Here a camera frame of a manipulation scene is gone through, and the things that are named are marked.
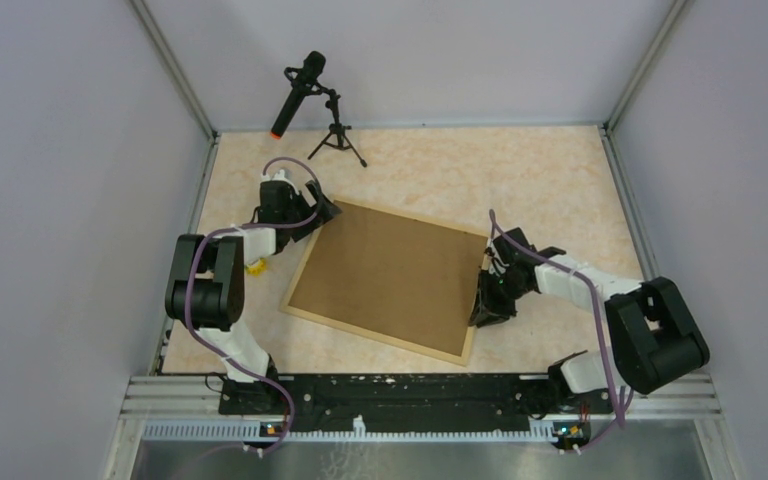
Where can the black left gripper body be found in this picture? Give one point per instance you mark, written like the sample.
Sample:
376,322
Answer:
302,218

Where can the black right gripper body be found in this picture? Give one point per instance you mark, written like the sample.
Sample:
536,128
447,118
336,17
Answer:
498,293

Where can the brown backing board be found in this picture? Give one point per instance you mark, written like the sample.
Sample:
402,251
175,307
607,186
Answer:
390,278

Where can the light wooden picture frame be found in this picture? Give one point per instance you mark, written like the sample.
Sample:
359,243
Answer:
371,334

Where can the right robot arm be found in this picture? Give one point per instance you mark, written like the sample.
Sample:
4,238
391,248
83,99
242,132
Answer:
646,333

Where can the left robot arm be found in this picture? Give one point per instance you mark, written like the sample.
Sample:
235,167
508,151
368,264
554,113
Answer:
206,285

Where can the yellow toy block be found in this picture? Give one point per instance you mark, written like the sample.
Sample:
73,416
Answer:
256,268

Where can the black mini tripod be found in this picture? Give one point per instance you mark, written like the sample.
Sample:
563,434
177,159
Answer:
337,137

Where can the black microphone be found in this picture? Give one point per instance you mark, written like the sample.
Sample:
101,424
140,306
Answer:
304,82

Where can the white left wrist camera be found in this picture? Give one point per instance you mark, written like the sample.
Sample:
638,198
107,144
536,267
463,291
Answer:
281,175

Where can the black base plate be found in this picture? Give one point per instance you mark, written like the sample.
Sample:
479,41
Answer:
418,403

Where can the aluminium rail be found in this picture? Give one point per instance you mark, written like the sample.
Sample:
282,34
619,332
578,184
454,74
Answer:
185,407

